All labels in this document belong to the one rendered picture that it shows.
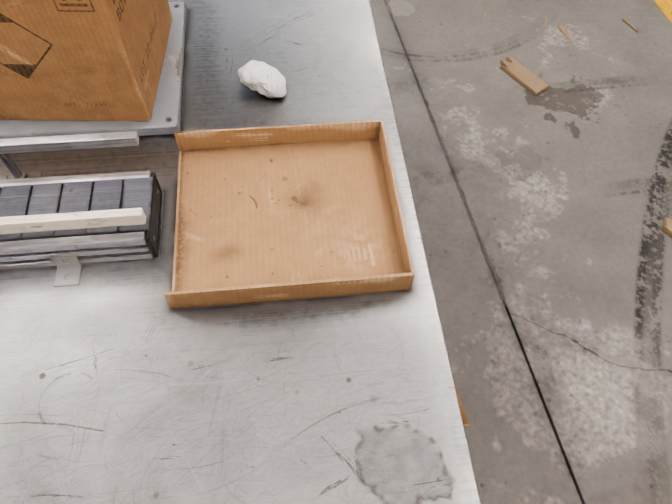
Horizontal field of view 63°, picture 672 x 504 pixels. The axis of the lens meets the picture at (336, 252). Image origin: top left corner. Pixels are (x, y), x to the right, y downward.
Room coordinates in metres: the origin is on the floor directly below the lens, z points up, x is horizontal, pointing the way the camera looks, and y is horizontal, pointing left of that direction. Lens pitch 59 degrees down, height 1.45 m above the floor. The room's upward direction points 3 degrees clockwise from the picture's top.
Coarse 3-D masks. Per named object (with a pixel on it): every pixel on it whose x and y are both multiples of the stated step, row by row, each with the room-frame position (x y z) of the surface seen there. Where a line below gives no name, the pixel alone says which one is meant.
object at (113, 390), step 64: (192, 0) 0.90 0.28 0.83; (256, 0) 0.91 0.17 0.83; (320, 0) 0.92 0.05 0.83; (192, 64) 0.73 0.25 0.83; (320, 64) 0.74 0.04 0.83; (192, 128) 0.59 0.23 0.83; (0, 320) 0.26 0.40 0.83; (64, 320) 0.26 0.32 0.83; (128, 320) 0.27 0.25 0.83; (192, 320) 0.27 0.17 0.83; (256, 320) 0.27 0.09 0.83; (320, 320) 0.28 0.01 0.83; (384, 320) 0.28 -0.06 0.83; (0, 384) 0.18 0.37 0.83; (64, 384) 0.18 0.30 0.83; (128, 384) 0.19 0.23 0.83; (192, 384) 0.19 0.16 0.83; (256, 384) 0.20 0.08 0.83; (320, 384) 0.20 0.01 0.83; (384, 384) 0.20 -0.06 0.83; (448, 384) 0.21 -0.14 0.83; (0, 448) 0.11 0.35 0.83; (64, 448) 0.11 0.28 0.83; (128, 448) 0.12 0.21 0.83; (192, 448) 0.12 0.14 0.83; (256, 448) 0.12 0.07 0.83; (320, 448) 0.13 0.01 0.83; (384, 448) 0.13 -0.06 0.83; (448, 448) 0.14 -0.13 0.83
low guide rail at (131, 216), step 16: (128, 208) 0.37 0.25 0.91; (0, 224) 0.34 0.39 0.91; (16, 224) 0.34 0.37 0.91; (32, 224) 0.34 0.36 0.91; (48, 224) 0.35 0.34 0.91; (64, 224) 0.35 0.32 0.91; (80, 224) 0.35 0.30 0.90; (96, 224) 0.36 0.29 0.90; (112, 224) 0.36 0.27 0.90; (128, 224) 0.36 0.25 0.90
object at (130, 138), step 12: (120, 132) 0.45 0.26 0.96; (132, 132) 0.45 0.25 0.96; (0, 144) 0.42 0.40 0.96; (12, 144) 0.42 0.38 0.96; (24, 144) 0.42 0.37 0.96; (36, 144) 0.42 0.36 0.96; (48, 144) 0.43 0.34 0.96; (60, 144) 0.43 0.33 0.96; (72, 144) 0.43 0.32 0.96; (84, 144) 0.43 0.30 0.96; (96, 144) 0.43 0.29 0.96; (108, 144) 0.44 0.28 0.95; (120, 144) 0.44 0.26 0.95; (132, 144) 0.44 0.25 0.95
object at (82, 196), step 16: (0, 192) 0.41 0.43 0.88; (16, 192) 0.41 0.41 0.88; (32, 192) 0.41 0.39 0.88; (48, 192) 0.41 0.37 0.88; (64, 192) 0.42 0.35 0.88; (80, 192) 0.42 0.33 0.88; (96, 192) 0.42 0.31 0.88; (112, 192) 0.42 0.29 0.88; (128, 192) 0.42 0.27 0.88; (144, 192) 0.42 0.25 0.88; (0, 208) 0.39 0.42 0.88; (16, 208) 0.39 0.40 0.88; (32, 208) 0.39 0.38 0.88; (48, 208) 0.39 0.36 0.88; (64, 208) 0.39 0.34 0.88; (80, 208) 0.39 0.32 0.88; (96, 208) 0.39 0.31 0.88; (112, 208) 0.40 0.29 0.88; (144, 208) 0.40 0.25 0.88; (144, 224) 0.37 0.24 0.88; (0, 240) 0.34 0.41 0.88; (16, 240) 0.35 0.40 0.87
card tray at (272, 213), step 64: (256, 128) 0.55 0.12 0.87; (320, 128) 0.57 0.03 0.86; (384, 128) 0.57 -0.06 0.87; (192, 192) 0.46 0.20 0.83; (256, 192) 0.47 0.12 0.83; (320, 192) 0.47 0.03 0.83; (384, 192) 0.48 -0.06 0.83; (192, 256) 0.36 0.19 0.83; (256, 256) 0.36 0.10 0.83; (320, 256) 0.37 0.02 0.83; (384, 256) 0.37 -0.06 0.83
